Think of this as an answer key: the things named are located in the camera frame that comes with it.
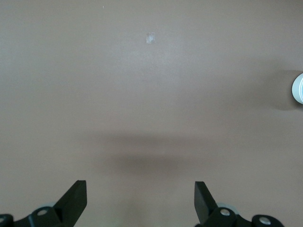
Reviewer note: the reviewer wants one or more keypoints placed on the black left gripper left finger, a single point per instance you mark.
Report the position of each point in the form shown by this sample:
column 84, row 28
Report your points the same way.
column 68, row 208

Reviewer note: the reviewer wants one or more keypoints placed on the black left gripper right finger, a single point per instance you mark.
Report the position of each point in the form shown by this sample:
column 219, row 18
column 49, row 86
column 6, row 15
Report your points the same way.
column 208, row 210

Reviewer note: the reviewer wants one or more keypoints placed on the blue bowl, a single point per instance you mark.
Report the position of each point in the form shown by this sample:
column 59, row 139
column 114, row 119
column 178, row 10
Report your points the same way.
column 301, row 88

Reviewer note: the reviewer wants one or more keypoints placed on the white bowl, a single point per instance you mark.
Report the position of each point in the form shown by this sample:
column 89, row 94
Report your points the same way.
column 294, row 88

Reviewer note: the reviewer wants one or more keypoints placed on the brown table cover sheet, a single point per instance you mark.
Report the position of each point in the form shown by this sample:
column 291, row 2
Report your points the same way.
column 94, row 94

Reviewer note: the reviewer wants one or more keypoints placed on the clear tape piece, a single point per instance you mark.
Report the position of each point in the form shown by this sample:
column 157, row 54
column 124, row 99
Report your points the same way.
column 150, row 38

